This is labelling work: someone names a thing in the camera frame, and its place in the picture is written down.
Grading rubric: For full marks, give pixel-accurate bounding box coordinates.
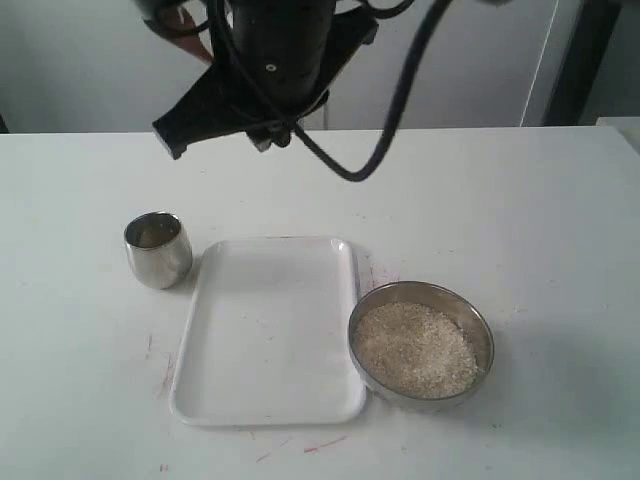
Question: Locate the steel cup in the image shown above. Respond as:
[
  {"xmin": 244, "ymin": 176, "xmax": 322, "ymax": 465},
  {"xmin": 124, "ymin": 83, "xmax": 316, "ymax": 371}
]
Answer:
[{"xmin": 123, "ymin": 211, "xmax": 193, "ymax": 290}]

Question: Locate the brown wooden spoon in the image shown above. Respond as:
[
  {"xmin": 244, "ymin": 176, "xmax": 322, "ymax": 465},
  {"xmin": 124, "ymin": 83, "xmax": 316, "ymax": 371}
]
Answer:
[{"xmin": 159, "ymin": 6, "xmax": 214, "ymax": 65}]

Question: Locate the white uncooked rice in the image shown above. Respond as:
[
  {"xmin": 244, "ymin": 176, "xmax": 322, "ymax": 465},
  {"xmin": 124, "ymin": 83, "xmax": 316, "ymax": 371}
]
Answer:
[{"xmin": 353, "ymin": 302, "xmax": 479, "ymax": 399}]

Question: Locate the wide steel rice bowl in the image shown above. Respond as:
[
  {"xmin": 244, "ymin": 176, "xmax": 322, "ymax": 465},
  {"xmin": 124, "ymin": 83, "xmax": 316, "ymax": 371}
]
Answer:
[{"xmin": 347, "ymin": 281, "xmax": 495, "ymax": 412}]

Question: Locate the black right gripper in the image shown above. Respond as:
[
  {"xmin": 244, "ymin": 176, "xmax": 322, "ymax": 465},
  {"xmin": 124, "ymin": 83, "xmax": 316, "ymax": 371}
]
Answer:
[{"xmin": 136, "ymin": 1, "xmax": 378, "ymax": 160}]

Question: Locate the white rectangular plastic tray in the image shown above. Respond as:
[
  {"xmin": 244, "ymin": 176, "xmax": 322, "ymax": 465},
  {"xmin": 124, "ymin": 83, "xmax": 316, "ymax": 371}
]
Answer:
[{"xmin": 169, "ymin": 237, "xmax": 366, "ymax": 428}]

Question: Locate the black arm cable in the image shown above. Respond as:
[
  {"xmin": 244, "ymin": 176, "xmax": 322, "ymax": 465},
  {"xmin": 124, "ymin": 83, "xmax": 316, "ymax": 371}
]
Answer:
[{"xmin": 204, "ymin": 0, "xmax": 454, "ymax": 182}]

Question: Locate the dark door frame post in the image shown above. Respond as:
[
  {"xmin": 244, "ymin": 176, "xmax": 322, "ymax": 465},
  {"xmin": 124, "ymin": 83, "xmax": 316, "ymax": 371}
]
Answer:
[{"xmin": 542, "ymin": 1, "xmax": 622, "ymax": 126}]

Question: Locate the white wall cable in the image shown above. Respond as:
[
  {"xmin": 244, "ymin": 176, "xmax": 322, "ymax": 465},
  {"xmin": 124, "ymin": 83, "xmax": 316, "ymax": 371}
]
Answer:
[{"xmin": 518, "ymin": 0, "xmax": 563, "ymax": 127}]

